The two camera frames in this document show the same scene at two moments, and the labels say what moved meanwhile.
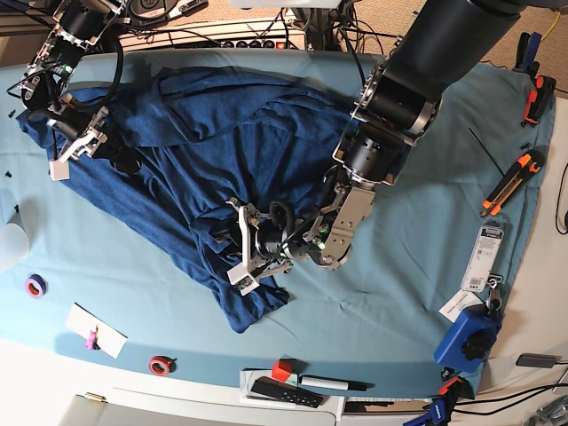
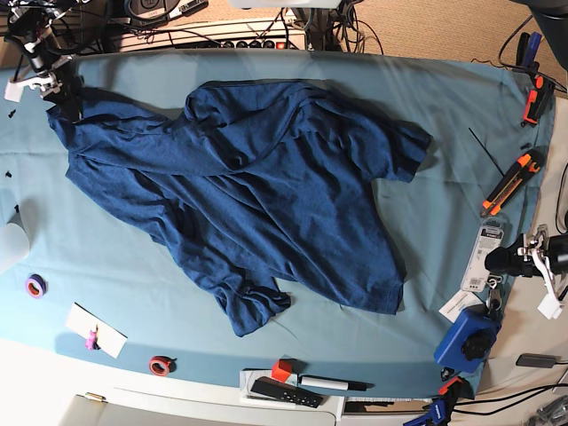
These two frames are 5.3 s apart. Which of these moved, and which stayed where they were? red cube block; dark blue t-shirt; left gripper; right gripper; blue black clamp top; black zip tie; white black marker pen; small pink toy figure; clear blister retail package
Moved: dark blue t-shirt; left gripper; right gripper
Stayed: black zip tie; white black marker pen; small pink toy figure; red cube block; blue black clamp top; clear blister retail package
